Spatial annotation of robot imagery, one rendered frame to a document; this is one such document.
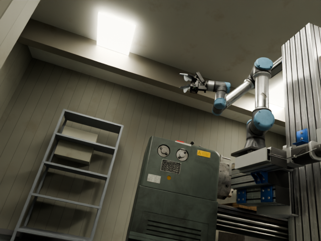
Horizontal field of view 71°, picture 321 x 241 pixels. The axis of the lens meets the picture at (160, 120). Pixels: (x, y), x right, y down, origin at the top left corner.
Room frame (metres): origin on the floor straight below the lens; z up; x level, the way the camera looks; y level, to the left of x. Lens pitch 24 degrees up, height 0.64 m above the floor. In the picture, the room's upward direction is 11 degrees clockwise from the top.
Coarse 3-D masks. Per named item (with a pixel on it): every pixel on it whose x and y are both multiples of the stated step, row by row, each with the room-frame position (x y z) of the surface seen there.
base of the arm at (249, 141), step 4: (252, 136) 1.35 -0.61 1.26; (256, 136) 1.34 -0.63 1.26; (248, 140) 1.37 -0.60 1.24; (252, 140) 1.35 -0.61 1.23; (256, 140) 1.34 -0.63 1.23; (260, 140) 1.34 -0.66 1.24; (264, 140) 1.35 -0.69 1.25; (248, 144) 1.36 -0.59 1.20; (252, 144) 1.35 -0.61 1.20; (256, 144) 1.33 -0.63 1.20; (260, 144) 1.32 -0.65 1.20; (264, 144) 1.34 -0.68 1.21
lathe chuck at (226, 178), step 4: (224, 164) 1.90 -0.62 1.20; (228, 164) 1.93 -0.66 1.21; (224, 168) 1.87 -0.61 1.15; (228, 168) 1.88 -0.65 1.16; (224, 172) 1.86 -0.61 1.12; (228, 172) 1.86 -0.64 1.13; (224, 176) 1.85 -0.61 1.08; (228, 176) 1.85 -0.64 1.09; (224, 180) 1.85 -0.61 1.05; (228, 180) 1.86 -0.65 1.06; (224, 184) 1.86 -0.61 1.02; (228, 184) 1.86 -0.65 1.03; (220, 188) 1.88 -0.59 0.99; (224, 188) 1.88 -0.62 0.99; (228, 188) 1.88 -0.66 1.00; (220, 192) 1.91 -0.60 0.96; (224, 192) 1.90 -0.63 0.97; (228, 192) 1.90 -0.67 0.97; (220, 196) 1.95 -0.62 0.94; (224, 196) 1.94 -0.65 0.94
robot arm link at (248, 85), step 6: (246, 78) 1.38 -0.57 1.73; (246, 84) 1.36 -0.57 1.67; (252, 84) 1.36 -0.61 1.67; (234, 90) 1.38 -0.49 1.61; (240, 90) 1.37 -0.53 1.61; (246, 90) 1.38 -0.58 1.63; (228, 96) 1.39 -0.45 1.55; (234, 96) 1.38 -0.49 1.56; (240, 96) 1.39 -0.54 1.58; (228, 102) 1.39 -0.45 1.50; (216, 114) 1.45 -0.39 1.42
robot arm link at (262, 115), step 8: (256, 64) 1.21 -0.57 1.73; (264, 64) 1.19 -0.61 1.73; (272, 64) 1.18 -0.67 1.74; (256, 72) 1.23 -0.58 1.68; (264, 72) 1.20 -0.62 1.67; (256, 80) 1.25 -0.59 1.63; (264, 80) 1.22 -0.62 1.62; (256, 88) 1.25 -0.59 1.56; (264, 88) 1.22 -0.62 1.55; (256, 96) 1.25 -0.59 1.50; (264, 96) 1.22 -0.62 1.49; (256, 104) 1.25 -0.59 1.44; (264, 104) 1.22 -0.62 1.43; (256, 112) 1.23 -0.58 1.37; (264, 112) 1.19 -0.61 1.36; (256, 120) 1.21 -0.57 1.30; (264, 120) 1.20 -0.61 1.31; (272, 120) 1.19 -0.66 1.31; (256, 128) 1.26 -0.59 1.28; (264, 128) 1.22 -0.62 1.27
